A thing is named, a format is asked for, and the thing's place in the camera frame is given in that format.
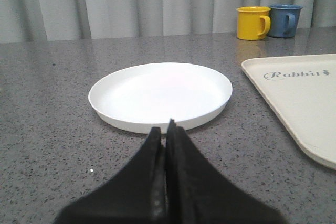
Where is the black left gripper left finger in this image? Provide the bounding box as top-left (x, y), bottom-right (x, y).
top-left (55, 127), bottom-right (166, 223)

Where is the white round plate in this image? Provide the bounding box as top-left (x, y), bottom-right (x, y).
top-left (88, 62), bottom-right (233, 134)

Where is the cream rabbit serving tray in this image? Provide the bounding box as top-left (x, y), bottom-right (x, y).
top-left (241, 54), bottom-right (335, 169)

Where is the grey pleated curtain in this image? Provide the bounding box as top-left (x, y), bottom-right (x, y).
top-left (1, 0), bottom-right (335, 43)

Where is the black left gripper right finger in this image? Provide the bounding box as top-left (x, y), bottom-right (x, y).
top-left (166, 120), bottom-right (286, 223)

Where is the yellow enamel mug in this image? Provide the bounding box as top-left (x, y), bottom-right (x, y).
top-left (236, 6), bottom-right (271, 40)

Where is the blue enamel mug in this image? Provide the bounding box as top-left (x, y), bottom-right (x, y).
top-left (267, 4), bottom-right (302, 38)

